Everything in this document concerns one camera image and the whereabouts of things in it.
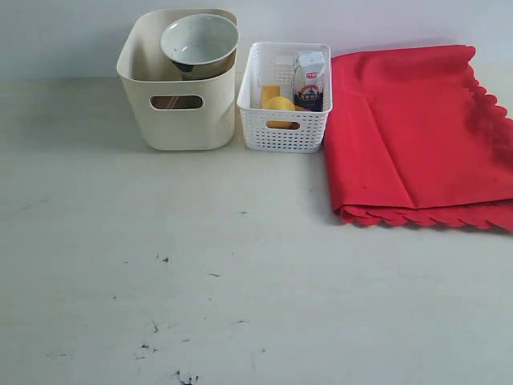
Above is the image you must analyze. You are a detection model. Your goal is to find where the small milk carton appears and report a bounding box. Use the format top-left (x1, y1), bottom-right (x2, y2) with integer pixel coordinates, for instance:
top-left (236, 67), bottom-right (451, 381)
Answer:
top-left (292, 51), bottom-right (325, 112)

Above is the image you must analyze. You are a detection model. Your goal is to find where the stainless steel cup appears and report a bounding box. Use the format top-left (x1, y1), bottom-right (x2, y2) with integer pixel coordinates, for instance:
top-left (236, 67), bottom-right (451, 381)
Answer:
top-left (175, 52), bottom-right (236, 80)

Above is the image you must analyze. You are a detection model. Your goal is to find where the cream plastic bin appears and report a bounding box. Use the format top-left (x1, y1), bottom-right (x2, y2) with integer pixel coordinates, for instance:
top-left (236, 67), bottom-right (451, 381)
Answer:
top-left (116, 8), bottom-right (236, 151)

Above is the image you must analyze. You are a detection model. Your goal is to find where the yellow lemon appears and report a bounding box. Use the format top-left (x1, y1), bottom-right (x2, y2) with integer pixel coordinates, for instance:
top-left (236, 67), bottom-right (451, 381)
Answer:
top-left (261, 96), bottom-right (296, 129)

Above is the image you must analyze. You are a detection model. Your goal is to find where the yellow cheese wedge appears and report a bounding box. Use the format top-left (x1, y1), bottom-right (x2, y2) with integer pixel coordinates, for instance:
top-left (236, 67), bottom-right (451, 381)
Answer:
top-left (261, 85), bottom-right (281, 109)

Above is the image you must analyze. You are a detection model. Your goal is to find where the brown wooden plate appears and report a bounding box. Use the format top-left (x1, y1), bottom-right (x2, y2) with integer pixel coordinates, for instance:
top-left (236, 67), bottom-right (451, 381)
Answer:
top-left (150, 95), bottom-right (204, 110)

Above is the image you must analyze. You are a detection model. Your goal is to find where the white lattice plastic basket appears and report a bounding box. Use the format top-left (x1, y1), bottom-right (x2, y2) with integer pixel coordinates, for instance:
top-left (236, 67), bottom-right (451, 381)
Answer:
top-left (236, 42), bottom-right (333, 153)

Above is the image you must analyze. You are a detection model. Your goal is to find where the red scalloped tablecloth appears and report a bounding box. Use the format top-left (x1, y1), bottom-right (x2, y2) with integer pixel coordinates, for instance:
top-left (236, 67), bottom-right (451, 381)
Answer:
top-left (325, 45), bottom-right (512, 230)

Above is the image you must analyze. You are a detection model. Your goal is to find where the white ceramic bowl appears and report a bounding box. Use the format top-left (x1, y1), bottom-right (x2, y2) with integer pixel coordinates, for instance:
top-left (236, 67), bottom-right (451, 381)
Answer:
top-left (160, 14), bottom-right (239, 66)

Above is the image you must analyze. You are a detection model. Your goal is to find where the fried chicken nugget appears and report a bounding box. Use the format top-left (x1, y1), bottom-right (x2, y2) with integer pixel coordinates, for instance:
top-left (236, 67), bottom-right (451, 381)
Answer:
top-left (290, 105), bottom-right (310, 130)

